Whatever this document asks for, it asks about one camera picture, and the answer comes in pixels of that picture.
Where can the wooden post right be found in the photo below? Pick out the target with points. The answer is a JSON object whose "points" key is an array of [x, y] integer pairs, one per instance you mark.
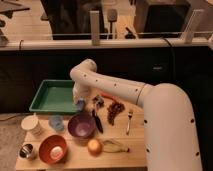
{"points": [[191, 26]]}

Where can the wooden post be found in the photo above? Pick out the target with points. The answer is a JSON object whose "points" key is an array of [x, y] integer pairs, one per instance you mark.
{"points": [[191, 26], [95, 31]]}

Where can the blue sponge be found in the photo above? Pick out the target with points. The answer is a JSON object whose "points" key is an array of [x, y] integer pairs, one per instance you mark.
{"points": [[80, 104]]}

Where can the white egg in bowl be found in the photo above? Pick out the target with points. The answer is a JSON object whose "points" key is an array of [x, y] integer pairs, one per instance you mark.
{"points": [[56, 152]]}

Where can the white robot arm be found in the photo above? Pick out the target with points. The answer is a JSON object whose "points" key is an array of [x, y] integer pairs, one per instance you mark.
{"points": [[171, 139]]}

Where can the yellow apple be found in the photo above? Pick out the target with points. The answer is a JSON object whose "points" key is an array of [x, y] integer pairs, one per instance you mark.
{"points": [[94, 147]]}

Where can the purple bowl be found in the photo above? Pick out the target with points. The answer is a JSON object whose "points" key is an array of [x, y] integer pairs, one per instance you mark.
{"points": [[81, 126]]}

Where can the yellow banana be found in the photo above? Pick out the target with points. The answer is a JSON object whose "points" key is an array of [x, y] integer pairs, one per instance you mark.
{"points": [[112, 146]]}

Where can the white paper cup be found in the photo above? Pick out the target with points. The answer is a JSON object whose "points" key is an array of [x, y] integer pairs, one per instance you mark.
{"points": [[32, 125]]}

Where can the bunch of dark grapes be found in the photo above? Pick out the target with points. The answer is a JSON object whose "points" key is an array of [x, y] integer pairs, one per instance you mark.
{"points": [[113, 110]]}

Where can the wooden post left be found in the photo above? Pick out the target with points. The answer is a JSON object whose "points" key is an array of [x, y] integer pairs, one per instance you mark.
{"points": [[95, 31]]}

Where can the small metal cup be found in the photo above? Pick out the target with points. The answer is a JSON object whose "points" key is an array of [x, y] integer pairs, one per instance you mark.
{"points": [[27, 151]]}

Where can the orange carrot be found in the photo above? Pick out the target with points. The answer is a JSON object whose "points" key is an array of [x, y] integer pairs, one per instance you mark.
{"points": [[108, 97]]}

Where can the black handled kitchen tool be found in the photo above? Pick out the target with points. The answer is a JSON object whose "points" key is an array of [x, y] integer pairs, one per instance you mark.
{"points": [[97, 103]]}

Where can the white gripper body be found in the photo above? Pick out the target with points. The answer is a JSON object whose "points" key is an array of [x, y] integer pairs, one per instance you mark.
{"points": [[80, 91]]}

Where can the green plastic tray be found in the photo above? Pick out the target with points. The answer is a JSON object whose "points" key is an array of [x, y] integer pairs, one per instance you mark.
{"points": [[54, 96]]}

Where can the clear blue plastic cup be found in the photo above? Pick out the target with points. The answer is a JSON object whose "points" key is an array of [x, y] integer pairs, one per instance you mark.
{"points": [[56, 122]]}

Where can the red bowl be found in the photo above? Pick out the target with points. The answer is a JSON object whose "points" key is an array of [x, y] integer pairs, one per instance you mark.
{"points": [[48, 144]]}

